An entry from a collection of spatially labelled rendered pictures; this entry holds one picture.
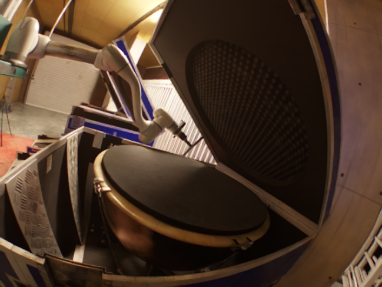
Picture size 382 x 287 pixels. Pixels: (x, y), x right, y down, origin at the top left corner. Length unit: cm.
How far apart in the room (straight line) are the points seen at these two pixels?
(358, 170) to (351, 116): 33
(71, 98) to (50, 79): 130
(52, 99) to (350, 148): 795
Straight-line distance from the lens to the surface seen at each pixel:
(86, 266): 29
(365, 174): 114
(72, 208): 108
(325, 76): 39
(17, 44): 104
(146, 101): 167
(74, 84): 747
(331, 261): 125
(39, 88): 762
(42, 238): 69
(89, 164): 128
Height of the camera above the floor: 121
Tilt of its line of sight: 6 degrees down
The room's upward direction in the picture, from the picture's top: 20 degrees clockwise
